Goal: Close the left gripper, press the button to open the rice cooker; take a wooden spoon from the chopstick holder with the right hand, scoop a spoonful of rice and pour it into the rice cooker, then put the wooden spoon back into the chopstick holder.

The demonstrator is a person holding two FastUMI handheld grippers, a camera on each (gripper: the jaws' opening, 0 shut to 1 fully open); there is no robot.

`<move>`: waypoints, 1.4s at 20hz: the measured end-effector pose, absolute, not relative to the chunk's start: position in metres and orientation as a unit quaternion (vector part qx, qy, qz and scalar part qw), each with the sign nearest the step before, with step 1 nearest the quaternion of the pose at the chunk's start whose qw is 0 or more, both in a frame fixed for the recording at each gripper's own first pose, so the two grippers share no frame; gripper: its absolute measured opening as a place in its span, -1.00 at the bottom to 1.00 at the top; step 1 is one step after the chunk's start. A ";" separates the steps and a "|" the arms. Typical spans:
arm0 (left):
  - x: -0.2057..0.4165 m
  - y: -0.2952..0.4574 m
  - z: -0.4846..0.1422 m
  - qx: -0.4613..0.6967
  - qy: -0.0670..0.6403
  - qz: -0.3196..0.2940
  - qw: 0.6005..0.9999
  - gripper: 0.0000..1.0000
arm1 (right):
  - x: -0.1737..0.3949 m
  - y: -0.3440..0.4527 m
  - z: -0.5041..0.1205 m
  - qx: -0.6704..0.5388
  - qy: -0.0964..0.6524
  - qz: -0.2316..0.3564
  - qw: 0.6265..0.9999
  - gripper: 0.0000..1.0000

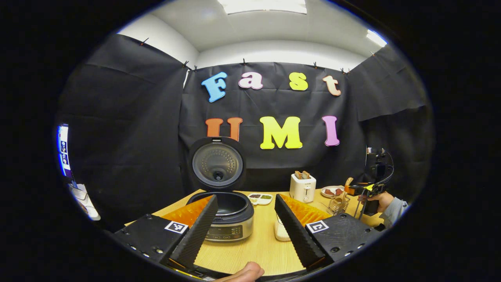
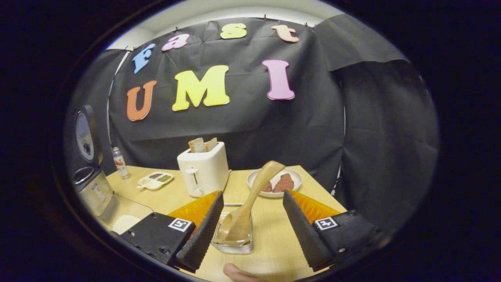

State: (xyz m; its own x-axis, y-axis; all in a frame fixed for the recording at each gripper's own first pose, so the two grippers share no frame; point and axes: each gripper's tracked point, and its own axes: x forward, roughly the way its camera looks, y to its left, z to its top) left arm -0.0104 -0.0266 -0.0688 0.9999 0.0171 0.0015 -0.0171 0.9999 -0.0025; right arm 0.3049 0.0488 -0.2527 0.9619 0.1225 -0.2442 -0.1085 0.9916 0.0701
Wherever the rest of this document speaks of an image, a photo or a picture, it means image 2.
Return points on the white toaster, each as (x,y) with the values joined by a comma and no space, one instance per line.
(203,168)

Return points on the wooden spoon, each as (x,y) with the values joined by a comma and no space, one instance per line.
(254,196)

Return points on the white round plate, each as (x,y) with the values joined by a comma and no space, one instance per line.
(296,176)

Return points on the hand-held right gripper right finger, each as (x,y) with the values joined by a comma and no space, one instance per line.
(303,231)

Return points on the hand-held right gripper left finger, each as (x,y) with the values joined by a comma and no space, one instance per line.
(203,231)

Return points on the red meat piece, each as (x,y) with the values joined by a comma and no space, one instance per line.
(267,187)
(283,183)

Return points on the clear chopstick holder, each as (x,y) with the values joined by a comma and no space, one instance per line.
(235,249)

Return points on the toasted bread slice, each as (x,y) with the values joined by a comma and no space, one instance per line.
(211,144)
(197,145)

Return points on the small clear bottle red label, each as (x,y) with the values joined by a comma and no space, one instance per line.
(120,164)

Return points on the dark grey rice cooker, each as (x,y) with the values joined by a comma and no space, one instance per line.
(98,192)

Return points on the white divided grain dish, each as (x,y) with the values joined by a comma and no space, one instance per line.
(155,181)

